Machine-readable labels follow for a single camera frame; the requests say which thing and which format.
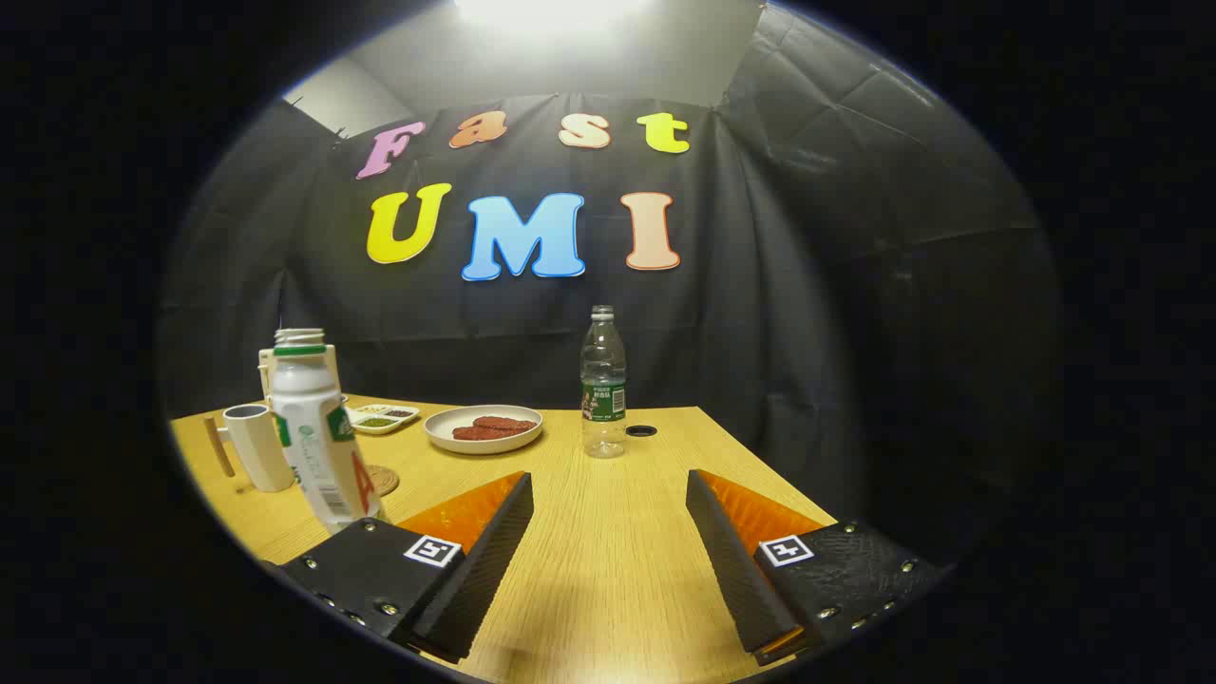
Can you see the black round table grommet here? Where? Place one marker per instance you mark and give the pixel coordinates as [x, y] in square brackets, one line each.
[641, 431]

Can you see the cream toaster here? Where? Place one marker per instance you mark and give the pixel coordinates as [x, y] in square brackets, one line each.
[265, 370]

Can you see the white divided condiment dish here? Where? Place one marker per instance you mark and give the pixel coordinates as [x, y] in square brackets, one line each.
[380, 418]

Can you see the red sausage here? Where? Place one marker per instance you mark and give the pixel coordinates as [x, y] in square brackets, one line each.
[503, 423]
[480, 434]

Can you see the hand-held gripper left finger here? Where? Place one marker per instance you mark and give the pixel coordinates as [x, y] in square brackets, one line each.
[484, 570]

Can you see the round cork coaster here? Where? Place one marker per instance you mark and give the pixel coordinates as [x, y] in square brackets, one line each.
[386, 481]

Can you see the white juice bottle green label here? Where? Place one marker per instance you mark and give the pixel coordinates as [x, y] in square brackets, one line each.
[309, 427]

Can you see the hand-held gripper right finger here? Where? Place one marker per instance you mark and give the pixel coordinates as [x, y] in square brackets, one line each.
[741, 570]

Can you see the wooden table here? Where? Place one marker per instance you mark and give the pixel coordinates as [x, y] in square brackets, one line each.
[608, 532]

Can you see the bright ceiling light panel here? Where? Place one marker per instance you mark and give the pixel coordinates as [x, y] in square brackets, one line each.
[551, 11]

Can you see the round white plate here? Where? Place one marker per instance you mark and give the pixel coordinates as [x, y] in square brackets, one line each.
[446, 427]

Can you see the clear plastic water bottle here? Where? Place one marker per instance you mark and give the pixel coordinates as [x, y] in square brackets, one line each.
[603, 380]

